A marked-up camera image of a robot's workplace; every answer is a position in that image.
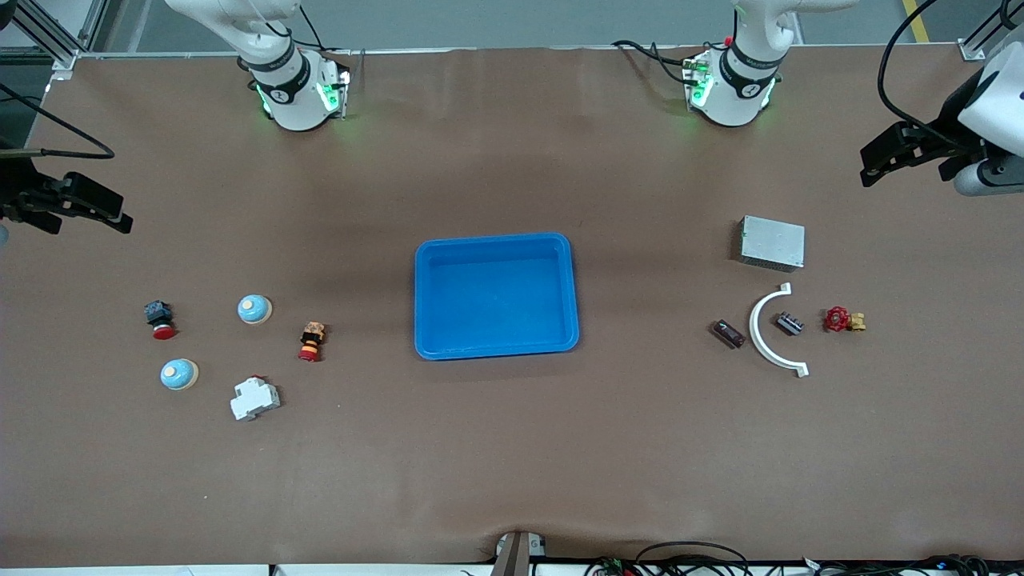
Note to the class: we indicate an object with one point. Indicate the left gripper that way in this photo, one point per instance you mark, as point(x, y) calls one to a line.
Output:
point(950, 118)

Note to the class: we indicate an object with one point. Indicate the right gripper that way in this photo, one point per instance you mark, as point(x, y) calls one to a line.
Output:
point(14, 192)

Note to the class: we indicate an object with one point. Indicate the blue bell with cream button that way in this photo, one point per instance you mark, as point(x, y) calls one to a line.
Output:
point(254, 310)
point(178, 374)

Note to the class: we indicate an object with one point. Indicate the dark red electrolytic capacitor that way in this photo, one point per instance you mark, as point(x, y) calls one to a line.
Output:
point(729, 334)

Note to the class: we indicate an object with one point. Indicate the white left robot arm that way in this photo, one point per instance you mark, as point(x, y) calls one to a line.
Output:
point(736, 96)

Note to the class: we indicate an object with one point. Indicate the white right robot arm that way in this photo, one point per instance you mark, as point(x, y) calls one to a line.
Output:
point(292, 96)

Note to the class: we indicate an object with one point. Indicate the blue plastic tray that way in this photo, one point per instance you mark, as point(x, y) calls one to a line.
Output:
point(496, 296)

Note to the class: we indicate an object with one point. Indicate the red push button black base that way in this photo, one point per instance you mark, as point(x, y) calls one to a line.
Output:
point(160, 316)

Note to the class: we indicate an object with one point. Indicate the silver metal box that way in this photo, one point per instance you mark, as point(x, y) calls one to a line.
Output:
point(772, 242)

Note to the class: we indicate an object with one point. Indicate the white circuit breaker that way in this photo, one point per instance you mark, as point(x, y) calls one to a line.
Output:
point(254, 400)

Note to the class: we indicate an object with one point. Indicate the red yellow emergency stop button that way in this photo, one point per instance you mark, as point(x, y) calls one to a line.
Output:
point(311, 340)

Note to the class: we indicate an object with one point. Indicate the brown table cover sheet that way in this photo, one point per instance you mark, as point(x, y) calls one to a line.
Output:
point(512, 448)

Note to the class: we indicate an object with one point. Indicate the aluminium frame profile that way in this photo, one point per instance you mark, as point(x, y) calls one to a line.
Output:
point(972, 50)
point(60, 52)

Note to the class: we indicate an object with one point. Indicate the white curved plastic bracket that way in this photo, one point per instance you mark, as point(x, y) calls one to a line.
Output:
point(754, 326)

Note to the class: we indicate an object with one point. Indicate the grey metal edge bracket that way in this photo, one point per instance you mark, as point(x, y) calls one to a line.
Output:
point(518, 556)

